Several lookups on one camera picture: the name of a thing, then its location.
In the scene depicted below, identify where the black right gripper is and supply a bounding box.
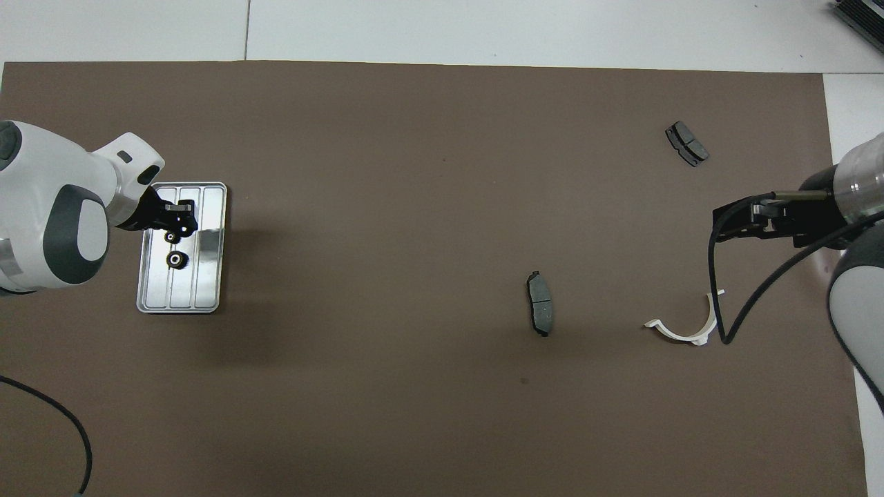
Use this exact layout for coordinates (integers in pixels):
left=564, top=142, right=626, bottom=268
left=713, top=190, right=854, bottom=249

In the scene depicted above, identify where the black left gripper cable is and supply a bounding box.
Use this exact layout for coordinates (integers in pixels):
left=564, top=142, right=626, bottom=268
left=0, top=375, right=94, bottom=497

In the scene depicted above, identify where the white half-ring clamp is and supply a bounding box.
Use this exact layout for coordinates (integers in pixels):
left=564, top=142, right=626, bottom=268
left=644, top=290, right=726, bottom=347

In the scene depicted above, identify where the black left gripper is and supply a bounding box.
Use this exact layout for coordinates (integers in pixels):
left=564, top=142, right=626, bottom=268
left=124, top=186, right=200, bottom=235

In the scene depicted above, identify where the silver metal tray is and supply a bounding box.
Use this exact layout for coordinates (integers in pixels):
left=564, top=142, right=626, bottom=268
left=136, top=182, right=229, bottom=315

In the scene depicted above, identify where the dark ribbed metal block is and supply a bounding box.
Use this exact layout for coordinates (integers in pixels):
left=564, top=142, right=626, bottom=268
left=831, top=0, right=884, bottom=56

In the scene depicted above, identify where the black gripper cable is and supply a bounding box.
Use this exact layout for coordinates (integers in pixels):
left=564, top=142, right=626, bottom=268
left=0, top=375, right=94, bottom=497
left=708, top=207, right=884, bottom=346

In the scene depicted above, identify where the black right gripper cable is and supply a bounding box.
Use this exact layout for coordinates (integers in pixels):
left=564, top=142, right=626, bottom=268
left=708, top=207, right=884, bottom=346

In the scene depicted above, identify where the dark grey brake pad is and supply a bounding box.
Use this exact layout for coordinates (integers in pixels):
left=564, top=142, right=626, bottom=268
left=665, top=121, right=710, bottom=168
left=526, top=271, right=555, bottom=338

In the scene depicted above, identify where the brown table mat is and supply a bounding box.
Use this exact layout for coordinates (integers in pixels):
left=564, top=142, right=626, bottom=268
left=0, top=61, right=871, bottom=497

